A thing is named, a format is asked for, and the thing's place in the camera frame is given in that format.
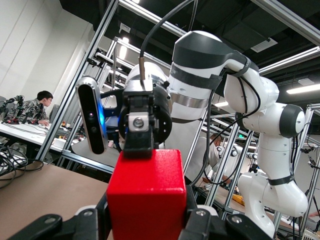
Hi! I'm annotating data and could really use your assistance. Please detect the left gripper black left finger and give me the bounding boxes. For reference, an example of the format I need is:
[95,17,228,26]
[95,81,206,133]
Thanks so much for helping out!
[7,192,111,240]

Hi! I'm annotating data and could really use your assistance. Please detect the white work desk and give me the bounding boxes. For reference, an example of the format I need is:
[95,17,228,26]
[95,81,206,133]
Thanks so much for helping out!
[0,121,76,153]

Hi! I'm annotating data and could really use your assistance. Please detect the black cable loop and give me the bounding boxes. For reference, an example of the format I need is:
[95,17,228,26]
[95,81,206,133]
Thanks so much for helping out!
[0,144,45,190]

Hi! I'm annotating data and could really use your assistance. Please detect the background white robot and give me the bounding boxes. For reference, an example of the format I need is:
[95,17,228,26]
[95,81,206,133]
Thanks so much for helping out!
[216,144,258,176]

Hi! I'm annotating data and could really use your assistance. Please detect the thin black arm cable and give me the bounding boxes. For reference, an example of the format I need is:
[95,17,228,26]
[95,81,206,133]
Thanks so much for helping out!
[189,71,262,187]

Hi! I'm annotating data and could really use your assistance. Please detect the red cube block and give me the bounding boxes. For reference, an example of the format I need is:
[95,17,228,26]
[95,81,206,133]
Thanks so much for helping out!
[106,149,188,240]

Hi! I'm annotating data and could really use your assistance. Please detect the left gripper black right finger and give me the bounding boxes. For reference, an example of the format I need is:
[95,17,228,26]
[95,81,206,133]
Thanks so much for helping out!
[178,185,276,240]

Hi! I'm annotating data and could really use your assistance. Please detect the ceiling air vent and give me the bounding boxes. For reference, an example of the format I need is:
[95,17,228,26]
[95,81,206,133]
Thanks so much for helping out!
[249,37,279,54]
[119,22,132,34]

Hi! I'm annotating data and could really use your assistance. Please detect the seated person in camouflage jacket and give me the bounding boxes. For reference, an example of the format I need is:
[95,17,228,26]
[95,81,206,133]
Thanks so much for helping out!
[4,90,55,127]

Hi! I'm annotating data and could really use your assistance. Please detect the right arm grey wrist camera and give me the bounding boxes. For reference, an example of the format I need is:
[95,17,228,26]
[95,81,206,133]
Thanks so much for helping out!
[75,76,109,155]

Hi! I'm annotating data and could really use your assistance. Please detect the person in white shirt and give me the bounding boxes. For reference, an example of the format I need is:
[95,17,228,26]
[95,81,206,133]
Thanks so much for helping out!
[184,132,233,186]

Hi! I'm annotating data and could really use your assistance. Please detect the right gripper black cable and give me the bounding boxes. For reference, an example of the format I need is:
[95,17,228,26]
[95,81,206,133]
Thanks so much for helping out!
[138,0,198,87]

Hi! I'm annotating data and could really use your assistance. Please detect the yellow object on bench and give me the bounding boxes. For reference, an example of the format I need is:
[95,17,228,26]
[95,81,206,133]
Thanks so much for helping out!
[231,193,247,207]

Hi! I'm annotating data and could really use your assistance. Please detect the aluminium extrusion frame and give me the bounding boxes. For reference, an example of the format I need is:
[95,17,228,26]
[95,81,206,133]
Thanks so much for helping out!
[37,0,320,240]

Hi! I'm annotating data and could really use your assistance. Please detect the ceiling light strip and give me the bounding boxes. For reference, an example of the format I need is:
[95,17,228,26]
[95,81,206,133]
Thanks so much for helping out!
[286,83,320,95]
[119,36,130,60]

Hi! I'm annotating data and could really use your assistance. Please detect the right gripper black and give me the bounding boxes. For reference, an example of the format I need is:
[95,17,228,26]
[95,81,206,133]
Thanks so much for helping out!
[117,79,173,160]

